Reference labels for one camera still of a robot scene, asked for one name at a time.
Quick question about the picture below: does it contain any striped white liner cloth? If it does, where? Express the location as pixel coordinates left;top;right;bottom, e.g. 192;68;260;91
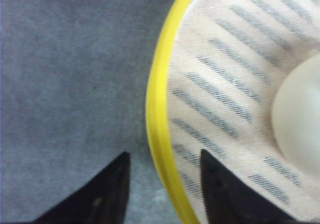
165;0;320;224

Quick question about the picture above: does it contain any white bun in left basket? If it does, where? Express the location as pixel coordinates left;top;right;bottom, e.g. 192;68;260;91
271;52;320;178

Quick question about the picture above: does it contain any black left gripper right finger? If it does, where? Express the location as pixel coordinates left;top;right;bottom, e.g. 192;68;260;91
200;149;299;223

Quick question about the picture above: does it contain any bamboo steamer basket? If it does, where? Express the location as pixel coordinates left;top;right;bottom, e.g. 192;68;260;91
145;0;320;224

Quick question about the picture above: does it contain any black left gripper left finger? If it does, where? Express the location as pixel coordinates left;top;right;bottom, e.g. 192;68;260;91
32;152;131;223

